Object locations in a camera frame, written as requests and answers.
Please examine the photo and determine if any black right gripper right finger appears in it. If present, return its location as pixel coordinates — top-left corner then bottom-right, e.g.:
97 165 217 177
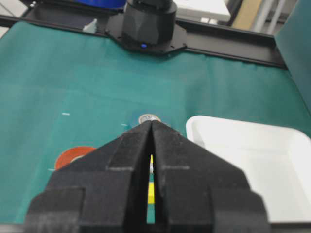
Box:
152 121 271 233

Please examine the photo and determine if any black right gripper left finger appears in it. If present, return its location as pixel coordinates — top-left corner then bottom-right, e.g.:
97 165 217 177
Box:
24 121 152 233

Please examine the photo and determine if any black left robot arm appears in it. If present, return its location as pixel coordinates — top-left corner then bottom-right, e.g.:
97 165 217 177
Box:
105 0 187 55

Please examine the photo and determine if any yellow tape roll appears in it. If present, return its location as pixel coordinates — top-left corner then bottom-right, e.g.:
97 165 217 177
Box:
148 155 155 204

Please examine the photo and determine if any red tape roll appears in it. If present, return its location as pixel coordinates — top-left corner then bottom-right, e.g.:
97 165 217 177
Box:
54 146 96 170

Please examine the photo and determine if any teal green tape roll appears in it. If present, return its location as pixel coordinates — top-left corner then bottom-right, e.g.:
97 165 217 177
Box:
131 113 171 127

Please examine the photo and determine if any white plastic tray case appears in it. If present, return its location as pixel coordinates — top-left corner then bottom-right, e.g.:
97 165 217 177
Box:
186 116 311 223

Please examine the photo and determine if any green table cloth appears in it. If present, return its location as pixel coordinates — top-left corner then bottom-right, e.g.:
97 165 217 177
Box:
0 22 311 224

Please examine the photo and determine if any green backdrop cloth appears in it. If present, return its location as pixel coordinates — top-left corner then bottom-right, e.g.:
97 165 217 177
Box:
275 0 311 105

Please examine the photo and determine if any black table edge rail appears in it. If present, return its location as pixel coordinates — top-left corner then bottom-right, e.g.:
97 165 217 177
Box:
0 14 289 70

